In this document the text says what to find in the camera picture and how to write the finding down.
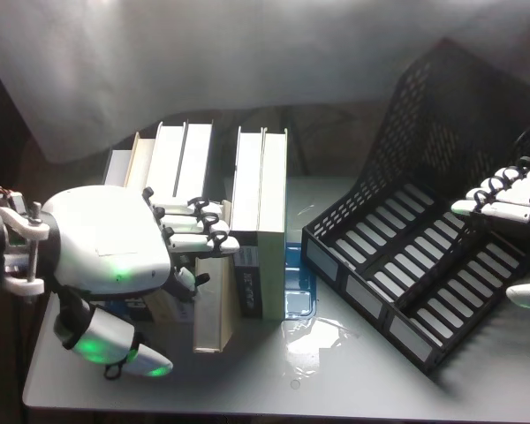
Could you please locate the white Fashion India book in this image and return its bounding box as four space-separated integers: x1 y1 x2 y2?
146 121 195 323

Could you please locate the cream spine book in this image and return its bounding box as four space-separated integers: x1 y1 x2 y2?
123 131 180 323

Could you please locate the black Century book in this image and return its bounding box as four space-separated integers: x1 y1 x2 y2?
102 148 155 323

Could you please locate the black Let It Be book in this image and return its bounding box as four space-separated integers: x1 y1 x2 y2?
172 118 215 208

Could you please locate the beige book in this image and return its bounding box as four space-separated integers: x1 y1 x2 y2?
193 254 236 354

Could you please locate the black book white label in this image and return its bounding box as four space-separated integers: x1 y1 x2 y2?
228 125 266 319

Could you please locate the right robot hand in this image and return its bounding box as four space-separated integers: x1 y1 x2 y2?
450 156 530 313

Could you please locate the white backdrop cloth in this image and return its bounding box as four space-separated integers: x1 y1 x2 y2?
0 0 530 164

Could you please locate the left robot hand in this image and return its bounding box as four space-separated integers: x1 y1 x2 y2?
42 185 243 381

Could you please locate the black plastic file rack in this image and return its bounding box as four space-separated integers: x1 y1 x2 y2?
300 39 530 376

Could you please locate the light green book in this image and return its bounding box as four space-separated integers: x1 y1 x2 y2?
256 126 290 322

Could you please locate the clear plastic film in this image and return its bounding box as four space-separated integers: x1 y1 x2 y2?
264 193 363 382

